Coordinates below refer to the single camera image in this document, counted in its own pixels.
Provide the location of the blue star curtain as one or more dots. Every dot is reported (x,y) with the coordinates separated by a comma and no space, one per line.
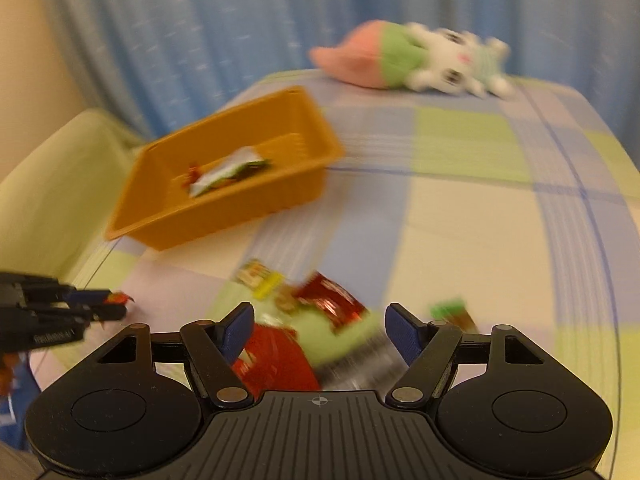
(200,35)

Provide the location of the orange plastic basket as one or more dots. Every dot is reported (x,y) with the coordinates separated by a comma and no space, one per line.
(225,220)

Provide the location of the white rabbit plush toy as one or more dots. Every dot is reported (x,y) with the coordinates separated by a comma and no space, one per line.
(395,60)

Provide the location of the large red snack bag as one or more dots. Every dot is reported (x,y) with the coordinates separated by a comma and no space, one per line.
(275,360)

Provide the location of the yellow and white snack packet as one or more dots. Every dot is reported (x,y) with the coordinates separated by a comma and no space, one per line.
(260,277)

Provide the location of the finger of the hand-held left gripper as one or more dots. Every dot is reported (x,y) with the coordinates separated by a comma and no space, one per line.
(75,296)
(100,314)

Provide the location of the light green chair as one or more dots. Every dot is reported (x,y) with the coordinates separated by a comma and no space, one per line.
(50,200)

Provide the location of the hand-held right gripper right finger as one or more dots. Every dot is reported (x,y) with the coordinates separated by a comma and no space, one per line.
(402,332)

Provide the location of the plaid bed sheet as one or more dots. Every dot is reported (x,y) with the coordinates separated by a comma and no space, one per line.
(475,210)

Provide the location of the red foil snack packet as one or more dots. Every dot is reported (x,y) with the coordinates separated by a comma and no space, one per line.
(332,302)

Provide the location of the person's left hand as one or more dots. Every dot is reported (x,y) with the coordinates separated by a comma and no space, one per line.
(7,372)

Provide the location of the green and brown snack packet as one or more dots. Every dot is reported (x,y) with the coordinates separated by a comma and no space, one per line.
(455,315)

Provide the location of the blue printed cloth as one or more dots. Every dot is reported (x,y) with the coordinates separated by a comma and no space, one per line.
(22,400)

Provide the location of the white and green snack packet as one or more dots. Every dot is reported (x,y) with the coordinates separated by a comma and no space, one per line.
(230,167)

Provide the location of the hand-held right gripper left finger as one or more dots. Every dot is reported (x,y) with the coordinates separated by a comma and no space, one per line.
(237,332)

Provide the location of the clear packet with black print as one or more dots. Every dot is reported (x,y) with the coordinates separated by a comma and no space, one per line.
(357,365)

